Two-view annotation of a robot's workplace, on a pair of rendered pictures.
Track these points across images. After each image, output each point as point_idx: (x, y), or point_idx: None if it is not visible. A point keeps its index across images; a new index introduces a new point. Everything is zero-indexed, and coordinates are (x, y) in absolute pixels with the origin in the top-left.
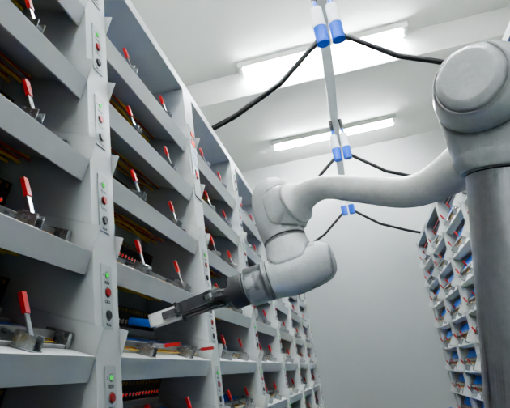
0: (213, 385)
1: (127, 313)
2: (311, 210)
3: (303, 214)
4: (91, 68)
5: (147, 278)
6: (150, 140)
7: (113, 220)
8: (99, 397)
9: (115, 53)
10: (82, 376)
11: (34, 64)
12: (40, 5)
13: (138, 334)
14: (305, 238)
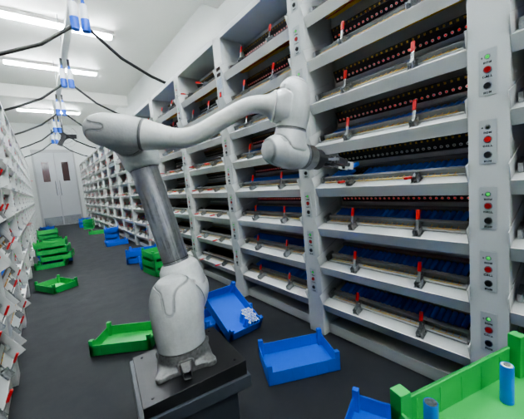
0: (469, 206)
1: (410, 145)
2: (267, 113)
3: (268, 118)
4: (294, 58)
5: (342, 143)
6: None
7: (309, 128)
8: (302, 202)
9: (313, 13)
10: (299, 194)
11: None
12: None
13: (438, 155)
14: (274, 133)
